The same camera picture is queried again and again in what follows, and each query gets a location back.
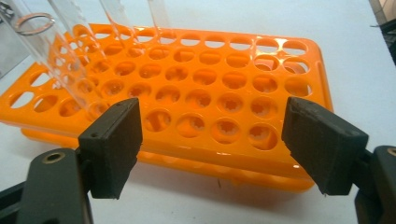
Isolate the orange plastic test tube rack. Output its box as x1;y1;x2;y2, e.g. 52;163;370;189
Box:
0;22;334;194

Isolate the clear glass test tube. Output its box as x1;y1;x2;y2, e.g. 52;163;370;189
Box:
0;0;108;120
48;0;106;63
99;0;146;54
148;0;172;36

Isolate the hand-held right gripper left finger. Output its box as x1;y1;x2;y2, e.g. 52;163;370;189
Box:
78;97;144;200

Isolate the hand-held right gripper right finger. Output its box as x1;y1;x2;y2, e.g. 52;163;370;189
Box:
281;96;370;197

